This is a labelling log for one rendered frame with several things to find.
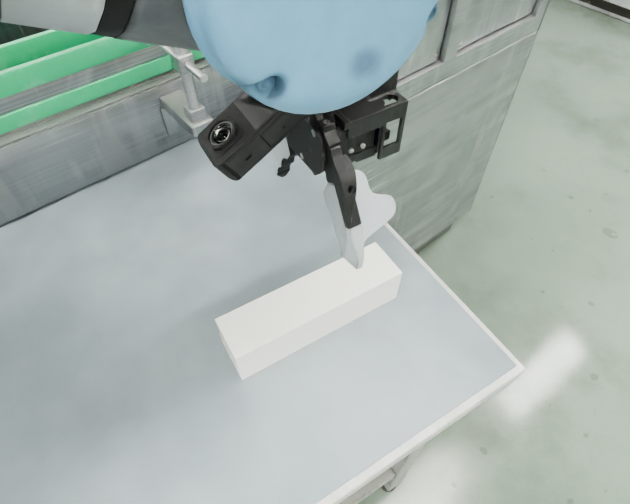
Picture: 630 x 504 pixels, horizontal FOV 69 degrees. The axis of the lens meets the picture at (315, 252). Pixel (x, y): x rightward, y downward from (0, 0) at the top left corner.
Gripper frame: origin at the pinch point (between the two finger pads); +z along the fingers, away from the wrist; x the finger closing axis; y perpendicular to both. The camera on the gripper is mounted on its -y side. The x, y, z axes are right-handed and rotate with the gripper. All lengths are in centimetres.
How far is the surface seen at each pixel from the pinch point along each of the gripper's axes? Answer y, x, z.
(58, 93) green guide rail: -17.6, 44.2, 3.6
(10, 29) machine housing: -20, 64, 2
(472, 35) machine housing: 63, 39, 13
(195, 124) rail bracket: -1.2, 33.9, 8.7
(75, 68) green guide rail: -13.9, 44.4, 0.8
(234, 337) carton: -10.9, -0.4, 13.8
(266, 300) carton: -5.3, 2.2, 13.8
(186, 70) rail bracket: -0.5, 34.2, 0.0
